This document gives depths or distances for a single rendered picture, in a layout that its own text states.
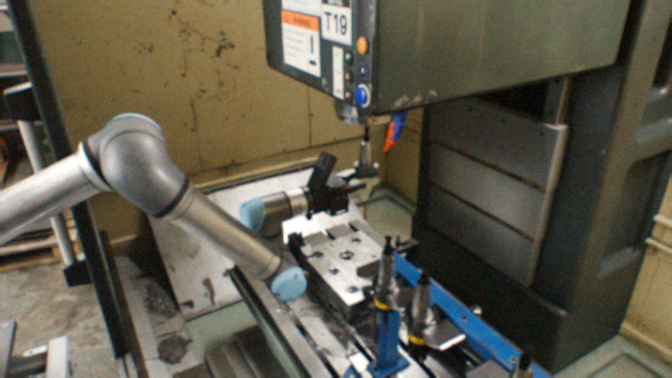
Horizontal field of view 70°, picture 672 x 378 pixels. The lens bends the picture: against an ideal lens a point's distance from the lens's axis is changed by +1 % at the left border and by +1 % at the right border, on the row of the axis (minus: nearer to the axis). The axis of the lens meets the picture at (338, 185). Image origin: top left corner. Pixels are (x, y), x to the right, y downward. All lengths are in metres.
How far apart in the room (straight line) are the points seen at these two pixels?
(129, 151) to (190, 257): 1.16
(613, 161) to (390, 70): 0.74
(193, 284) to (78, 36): 0.98
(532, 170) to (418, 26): 0.72
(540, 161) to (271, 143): 1.27
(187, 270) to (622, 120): 1.54
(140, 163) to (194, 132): 1.22
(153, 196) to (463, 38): 0.60
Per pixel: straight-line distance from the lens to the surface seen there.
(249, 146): 2.20
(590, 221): 1.41
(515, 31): 0.96
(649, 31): 1.28
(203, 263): 1.99
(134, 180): 0.89
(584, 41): 1.13
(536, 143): 1.38
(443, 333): 0.90
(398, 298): 0.96
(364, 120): 1.10
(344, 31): 0.82
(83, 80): 1.98
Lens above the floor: 1.83
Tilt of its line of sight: 27 degrees down
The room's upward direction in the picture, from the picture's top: 1 degrees counter-clockwise
